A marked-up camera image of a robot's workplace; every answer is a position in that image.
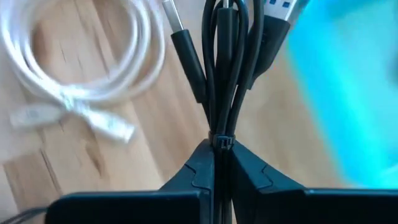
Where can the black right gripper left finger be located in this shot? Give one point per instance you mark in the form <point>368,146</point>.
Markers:
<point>202,174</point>

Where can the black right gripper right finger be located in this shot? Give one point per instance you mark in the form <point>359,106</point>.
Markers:
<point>255,193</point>

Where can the teal plastic bin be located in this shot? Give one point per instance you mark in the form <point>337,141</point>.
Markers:
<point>342,93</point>

